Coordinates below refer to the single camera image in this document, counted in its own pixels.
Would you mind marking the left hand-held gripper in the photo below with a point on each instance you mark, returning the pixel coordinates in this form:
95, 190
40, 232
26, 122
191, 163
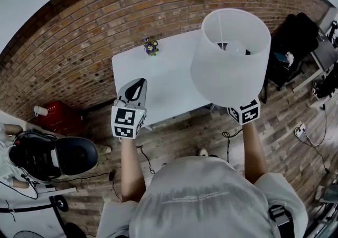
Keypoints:
125, 123

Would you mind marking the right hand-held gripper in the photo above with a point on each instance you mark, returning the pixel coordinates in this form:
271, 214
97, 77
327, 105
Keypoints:
248, 114

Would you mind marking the white table lamp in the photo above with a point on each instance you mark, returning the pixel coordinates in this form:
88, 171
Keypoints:
227, 78

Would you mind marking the person's right forearm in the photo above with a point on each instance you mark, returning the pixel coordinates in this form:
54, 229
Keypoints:
254, 152

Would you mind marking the person's left forearm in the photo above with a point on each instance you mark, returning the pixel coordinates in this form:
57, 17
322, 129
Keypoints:
132, 168

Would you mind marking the purple flower pot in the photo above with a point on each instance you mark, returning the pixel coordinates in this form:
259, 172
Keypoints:
151, 46

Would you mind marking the white power strip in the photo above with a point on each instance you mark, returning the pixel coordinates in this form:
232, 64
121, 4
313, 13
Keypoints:
300, 131

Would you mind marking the small white plush toy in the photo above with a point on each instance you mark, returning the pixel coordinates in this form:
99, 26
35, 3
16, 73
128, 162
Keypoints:
290, 58

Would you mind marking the red plastic crate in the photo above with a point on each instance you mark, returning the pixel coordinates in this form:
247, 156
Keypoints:
60, 118

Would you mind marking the white and black dome device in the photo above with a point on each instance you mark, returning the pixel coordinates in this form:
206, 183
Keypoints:
76, 155

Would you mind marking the black office chair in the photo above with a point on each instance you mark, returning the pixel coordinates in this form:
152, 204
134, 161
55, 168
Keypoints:
295, 38

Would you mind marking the white paper cup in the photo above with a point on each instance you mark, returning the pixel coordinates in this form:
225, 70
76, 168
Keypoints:
40, 110

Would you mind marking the person's grey t-shirt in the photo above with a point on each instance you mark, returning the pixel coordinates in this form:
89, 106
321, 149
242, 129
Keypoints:
200, 200

